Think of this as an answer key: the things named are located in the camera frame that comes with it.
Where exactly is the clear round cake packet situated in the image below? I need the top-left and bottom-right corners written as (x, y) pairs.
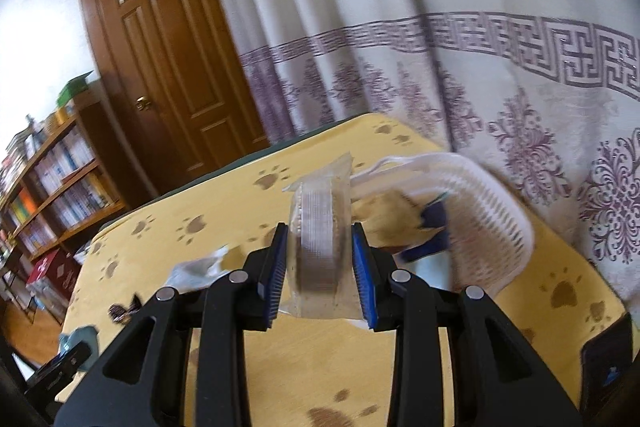
top-left (277, 152), bottom-right (369, 323)

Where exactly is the wooden bookshelf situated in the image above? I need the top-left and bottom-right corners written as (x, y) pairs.
top-left (0, 99), bottom-right (132, 270)

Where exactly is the white plastic basket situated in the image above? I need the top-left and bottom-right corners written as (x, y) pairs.
top-left (350, 152), bottom-right (537, 299)

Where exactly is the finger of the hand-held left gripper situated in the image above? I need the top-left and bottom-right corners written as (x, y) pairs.
top-left (25, 343), bottom-right (97, 405)

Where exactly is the yellow paw-print tablecloth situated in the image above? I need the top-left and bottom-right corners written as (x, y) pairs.
top-left (60, 112), bottom-right (632, 427)

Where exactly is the black candy wrapper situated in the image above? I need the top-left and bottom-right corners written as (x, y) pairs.
top-left (106, 294), bottom-right (144, 324)

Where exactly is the white purple-patterned curtain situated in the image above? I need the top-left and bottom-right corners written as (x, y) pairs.
top-left (197, 0), bottom-right (640, 325)

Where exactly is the beige snack packet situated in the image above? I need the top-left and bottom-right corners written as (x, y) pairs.
top-left (367, 189), bottom-right (426, 254)

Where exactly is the maroon cardboard box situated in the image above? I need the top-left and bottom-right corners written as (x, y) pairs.
top-left (25, 249), bottom-right (82, 310)

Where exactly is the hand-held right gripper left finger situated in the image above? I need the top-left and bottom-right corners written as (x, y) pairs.
top-left (52, 222), bottom-right (289, 427)

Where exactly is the black smartphone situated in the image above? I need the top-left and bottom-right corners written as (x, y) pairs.
top-left (579, 312), bottom-right (637, 414)

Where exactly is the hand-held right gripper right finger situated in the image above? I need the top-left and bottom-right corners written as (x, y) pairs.
top-left (351, 222), bottom-right (583, 427)

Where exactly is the clear plastic wrapper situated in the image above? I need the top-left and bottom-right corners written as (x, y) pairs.
top-left (167, 246), bottom-right (232, 294)

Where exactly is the green box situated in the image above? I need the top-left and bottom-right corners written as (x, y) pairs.
top-left (56, 71), bottom-right (96, 106)

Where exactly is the brown wooden door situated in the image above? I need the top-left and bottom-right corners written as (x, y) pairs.
top-left (75, 0), bottom-right (272, 198)

